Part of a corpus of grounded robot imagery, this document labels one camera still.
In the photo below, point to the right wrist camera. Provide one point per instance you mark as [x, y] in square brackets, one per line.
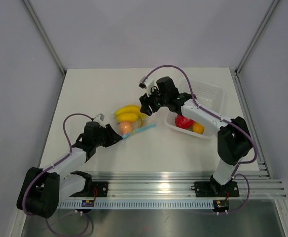
[147, 84]

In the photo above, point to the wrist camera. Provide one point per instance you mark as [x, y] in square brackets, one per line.
[147, 84]
[99, 119]

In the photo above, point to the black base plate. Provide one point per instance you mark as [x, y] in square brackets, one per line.
[98, 188]
[206, 189]

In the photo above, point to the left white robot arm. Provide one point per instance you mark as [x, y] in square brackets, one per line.
[44, 188]

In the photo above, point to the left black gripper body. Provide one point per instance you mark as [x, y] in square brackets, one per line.
[96, 140]

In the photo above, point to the left aluminium corner post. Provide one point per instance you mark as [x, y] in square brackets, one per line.
[44, 36]

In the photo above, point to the aluminium rail beam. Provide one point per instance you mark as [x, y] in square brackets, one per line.
[177, 185]

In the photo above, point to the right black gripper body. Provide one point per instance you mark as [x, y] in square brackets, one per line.
[163, 99]

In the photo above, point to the clear zip top bag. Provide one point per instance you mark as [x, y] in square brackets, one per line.
[139, 126]

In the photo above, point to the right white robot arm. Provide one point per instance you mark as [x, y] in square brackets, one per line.
[233, 139]

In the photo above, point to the right small circuit board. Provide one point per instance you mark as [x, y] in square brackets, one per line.
[221, 205]

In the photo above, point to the right aluminium corner post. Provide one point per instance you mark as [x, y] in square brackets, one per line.
[258, 34]

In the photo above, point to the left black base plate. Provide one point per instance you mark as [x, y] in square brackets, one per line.
[98, 188]

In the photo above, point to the orange green mango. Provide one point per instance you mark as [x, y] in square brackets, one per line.
[197, 128]

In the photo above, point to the aluminium corner post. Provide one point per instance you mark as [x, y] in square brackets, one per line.
[258, 34]
[44, 36]

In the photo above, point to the orange peach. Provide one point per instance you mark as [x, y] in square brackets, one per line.
[125, 127]

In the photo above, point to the left small circuit board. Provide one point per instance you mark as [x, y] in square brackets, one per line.
[88, 203]

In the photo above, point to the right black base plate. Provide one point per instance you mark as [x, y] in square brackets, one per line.
[206, 189]

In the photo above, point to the white slotted cable duct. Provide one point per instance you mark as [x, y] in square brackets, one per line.
[140, 204]

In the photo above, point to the small circuit board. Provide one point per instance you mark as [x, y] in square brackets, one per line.
[221, 205]
[88, 203]

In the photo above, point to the white plastic basket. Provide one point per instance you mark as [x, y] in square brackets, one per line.
[208, 96]

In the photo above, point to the red dragon fruit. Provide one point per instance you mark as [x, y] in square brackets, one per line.
[183, 122]

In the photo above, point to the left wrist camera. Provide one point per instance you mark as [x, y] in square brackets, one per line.
[99, 119]

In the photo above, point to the yellow banana bunch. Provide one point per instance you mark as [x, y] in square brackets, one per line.
[129, 113]

